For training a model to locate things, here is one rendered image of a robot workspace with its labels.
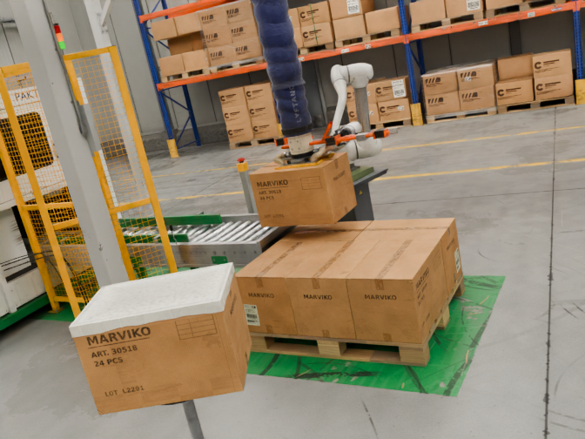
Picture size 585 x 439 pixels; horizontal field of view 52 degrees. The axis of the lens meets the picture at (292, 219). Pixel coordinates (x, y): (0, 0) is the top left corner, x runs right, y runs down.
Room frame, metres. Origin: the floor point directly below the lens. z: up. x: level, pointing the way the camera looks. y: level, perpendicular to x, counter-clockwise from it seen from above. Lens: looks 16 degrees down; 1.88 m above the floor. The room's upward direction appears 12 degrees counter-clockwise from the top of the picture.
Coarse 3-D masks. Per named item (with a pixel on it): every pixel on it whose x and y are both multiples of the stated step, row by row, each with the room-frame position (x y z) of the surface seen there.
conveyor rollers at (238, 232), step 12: (144, 228) 5.31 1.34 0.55; (156, 228) 5.28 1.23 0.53; (168, 228) 5.16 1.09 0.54; (180, 228) 5.05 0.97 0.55; (192, 228) 5.02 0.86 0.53; (204, 228) 4.89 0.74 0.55; (216, 228) 4.86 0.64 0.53; (228, 228) 4.73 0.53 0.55; (240, 228) 4.69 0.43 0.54; (252, 228) 4.68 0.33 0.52; (264, 228) 4.52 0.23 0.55; (192, 240) 4.60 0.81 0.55; (204, 240) 4.56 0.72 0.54; (216, 240) 4.54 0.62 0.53; (228, 240) 4.40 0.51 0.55; (240, 240) 4.36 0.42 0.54; (252, 240) 4.33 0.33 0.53
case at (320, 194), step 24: (264, 168) 4.28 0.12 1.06; (312, 168) 3.92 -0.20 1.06; (336, 168) 4.03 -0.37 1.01; (264, 192) 4.14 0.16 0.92; (288, 192) 4.04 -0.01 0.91; (312, 192) 3.94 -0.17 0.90; (336, 192) 3.97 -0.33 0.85; (264, 216) 4.16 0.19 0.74; (288, 216) 4.06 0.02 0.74; (312, 216) 3.96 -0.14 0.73; (336, 216) 3.91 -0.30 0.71
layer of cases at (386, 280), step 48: (288, 240) 4.11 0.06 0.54; (336, 240) 3.89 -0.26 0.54; (384, 240) 3.69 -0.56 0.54; (432, 240) 3.51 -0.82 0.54; (240, 288) 3.60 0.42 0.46; (288, 288) 3.41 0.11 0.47; (336, 288) 3.25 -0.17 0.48; (384, 288) 3.09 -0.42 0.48; (432, 288) 3.27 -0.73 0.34; (336, 336) 3.28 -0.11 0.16; (384, 336) 3.12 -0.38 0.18
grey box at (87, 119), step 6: (78, 108) 3.89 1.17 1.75; (84, 108) 3.87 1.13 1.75; (84, 114) 3.87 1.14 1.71; (90, 114) 3.90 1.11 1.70; (84, 120) 3.88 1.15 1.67; (90, 120) 3.88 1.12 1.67; (90, 126) 3.87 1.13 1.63; (90, 132) 3.87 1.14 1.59; (96, 132) 3.90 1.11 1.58; (90, 138) 3.88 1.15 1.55; (96, 138) 3.89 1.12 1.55; (90, 144) 3.89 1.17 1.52; (96, 144) 3.88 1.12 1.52; (96, 150) 3.87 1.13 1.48
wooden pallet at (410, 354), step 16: (464, 288) 3.84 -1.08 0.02; (448, 320) 3.46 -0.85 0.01; (256, 336) 3.58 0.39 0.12; (272, 336) 3.51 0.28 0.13; (288, 336) 3.45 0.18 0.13; (304, 336) 3.39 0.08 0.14; (272, 352) 3.53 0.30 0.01; (288, 352) 3.47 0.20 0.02; (304, 352) 3.42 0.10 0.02; (320, 352) 3.34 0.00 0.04; (336, 352) 3.29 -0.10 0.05; (352, 352) 3.29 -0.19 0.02; (368, 352) 3.25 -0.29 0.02; (384, 352) 3.22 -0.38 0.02; (400, 352) 3.07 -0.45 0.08; (416, 352) 3.02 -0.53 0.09
